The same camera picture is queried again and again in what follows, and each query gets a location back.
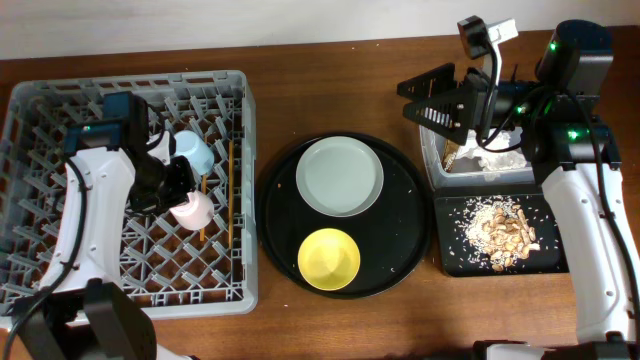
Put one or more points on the clear plastic storage bin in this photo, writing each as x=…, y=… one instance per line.
x=432, y=146

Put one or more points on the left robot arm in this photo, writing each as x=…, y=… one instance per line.
x=113, y=166

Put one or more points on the food scraps in bowl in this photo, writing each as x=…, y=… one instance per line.
x=502, y=232

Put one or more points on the wooden chopstick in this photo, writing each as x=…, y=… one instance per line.
x=203, y=207
x=230, y=192

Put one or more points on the pink plastic cup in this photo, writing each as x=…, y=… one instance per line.
x=188, y=214

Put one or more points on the round black serving tray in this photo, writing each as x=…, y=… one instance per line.
x=392, y=235

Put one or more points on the blue plastic cup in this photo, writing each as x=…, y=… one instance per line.
x=191, y=146

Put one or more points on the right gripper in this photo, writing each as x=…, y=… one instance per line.
x=476, y=107

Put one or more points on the gold foil snack wrapper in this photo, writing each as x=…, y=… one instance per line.
x=449, y=155

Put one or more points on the white paper napkin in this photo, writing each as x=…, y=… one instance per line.
x=472, y=158

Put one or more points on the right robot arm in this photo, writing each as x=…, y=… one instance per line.
x=575, y=162

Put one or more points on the black rectangular tray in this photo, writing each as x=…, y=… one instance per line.
x=455, y=240

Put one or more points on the grey plastic dishwasher rack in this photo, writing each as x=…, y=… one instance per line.
x=165, y=268

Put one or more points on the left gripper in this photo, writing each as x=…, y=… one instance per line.
x=176, y=176

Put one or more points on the white round plate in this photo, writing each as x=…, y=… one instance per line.
x=339, y=176

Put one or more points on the yellow bowl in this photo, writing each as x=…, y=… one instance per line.
x=328, y=259

